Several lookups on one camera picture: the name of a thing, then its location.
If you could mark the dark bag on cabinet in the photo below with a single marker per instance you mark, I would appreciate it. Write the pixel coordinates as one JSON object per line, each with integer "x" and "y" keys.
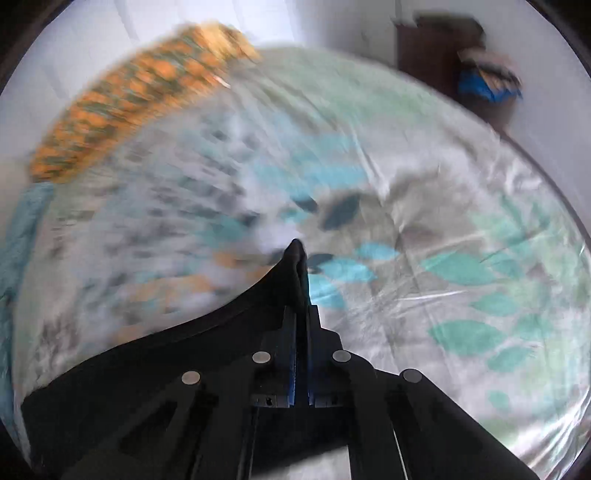
{"x": 448, "y": 23}

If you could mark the orange patterned pillow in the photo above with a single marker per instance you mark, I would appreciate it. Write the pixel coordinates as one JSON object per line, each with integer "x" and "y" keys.
{"x": 134, "y": 92}

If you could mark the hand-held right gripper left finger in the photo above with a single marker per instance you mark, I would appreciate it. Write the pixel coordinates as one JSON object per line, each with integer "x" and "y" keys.
{"x": 292, "y": 369}

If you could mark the dark wooden cabinet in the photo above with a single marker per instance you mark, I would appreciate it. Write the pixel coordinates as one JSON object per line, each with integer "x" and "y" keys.
{"x": 425, "y": 64}

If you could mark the black pants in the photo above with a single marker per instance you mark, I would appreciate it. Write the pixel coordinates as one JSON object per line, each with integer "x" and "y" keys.
{"x": 207, "y": 337}

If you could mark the blue patterned pillow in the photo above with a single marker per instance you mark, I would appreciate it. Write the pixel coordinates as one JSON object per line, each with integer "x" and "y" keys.
{"x": 23, "y": 230}

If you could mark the pile of folded clothes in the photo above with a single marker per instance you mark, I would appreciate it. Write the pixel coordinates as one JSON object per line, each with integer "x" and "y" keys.
{"x": 489, "y": 76}

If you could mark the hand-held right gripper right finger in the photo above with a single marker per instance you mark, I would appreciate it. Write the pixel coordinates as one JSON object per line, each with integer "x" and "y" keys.
{"x": 312, "y": 369}

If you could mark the bed with patterned cover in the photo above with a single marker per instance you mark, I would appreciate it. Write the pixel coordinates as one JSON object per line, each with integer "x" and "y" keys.
{"x": 415, "y": 207}

